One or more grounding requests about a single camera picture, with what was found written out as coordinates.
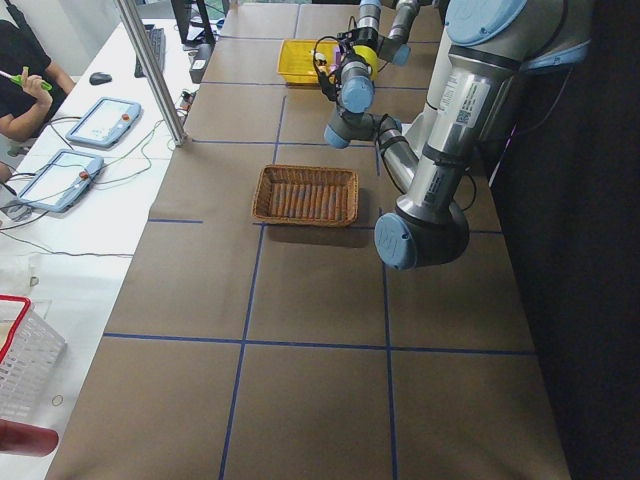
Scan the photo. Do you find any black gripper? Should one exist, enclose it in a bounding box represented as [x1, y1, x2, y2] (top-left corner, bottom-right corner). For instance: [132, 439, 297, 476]
[349, 27, 379, 48]

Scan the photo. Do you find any yellow tape roll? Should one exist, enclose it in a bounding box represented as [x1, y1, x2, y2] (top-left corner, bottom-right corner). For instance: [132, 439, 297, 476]
[353, 44, 378, 81]

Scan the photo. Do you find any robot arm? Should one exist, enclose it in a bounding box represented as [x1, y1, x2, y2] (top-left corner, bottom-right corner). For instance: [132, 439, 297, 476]
[322, 1, 594, 270]
[347, 0, 420, 66]

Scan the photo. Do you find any yellow wicker tray basket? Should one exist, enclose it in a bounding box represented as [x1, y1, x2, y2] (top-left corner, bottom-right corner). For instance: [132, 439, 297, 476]
[277, 39, 338, 86]

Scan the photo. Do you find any brown wicker basket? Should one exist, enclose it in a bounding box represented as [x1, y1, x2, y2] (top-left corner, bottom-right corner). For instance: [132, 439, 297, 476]
[252, 165, 359, 227]

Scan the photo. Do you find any purple foam cube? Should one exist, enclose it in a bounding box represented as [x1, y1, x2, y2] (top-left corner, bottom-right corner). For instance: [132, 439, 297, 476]
[333, 45, 344, 69]

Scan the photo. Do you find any black power box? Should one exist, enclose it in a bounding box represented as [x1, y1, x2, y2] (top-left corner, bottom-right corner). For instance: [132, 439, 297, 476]
[189, 43, 214, 84]

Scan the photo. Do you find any black monitor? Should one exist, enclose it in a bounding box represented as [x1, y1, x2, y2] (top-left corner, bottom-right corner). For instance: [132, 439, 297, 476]
[171, 0, 216, 50]

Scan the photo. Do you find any black keyboard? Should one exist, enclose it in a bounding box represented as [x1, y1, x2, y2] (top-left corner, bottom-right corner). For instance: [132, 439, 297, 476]
[134, 26, 166, 78]

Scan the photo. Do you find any computer mouse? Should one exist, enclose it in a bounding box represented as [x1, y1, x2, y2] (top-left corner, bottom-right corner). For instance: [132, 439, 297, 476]
[89, 72, 112, 86]

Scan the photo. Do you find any far teach pendant tablet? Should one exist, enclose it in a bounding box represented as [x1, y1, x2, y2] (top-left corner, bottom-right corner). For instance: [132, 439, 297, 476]
[65, 97, 142, 149]

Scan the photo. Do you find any teach pendant tablet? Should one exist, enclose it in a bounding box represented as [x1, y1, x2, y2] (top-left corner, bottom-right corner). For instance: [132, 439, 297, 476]
[17, 149, 105, 213]
[65, 97, 142, 149]

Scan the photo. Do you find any seated person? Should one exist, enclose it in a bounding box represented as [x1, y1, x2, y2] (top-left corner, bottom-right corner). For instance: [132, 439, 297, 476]
[1, 20, 75, 143]

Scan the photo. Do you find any near teach pendant tablet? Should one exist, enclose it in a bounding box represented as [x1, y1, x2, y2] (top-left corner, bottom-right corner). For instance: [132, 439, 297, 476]
[17, 149, 105, 213]

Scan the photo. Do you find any white plastic crate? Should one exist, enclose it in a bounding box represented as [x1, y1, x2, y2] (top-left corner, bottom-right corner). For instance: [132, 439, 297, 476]
[1, 295, 66, 421]

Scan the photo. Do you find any red cylinder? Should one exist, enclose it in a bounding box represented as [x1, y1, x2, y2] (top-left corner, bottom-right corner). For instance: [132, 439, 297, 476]
[0, 419, 59, 457]

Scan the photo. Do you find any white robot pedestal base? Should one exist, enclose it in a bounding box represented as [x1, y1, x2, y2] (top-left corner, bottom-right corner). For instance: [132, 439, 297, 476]
[403, 31, 451, 156]

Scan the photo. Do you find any aluminium frame post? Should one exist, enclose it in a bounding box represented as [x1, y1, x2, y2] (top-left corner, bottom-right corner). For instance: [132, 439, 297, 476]
[115, 0, 186, 147]

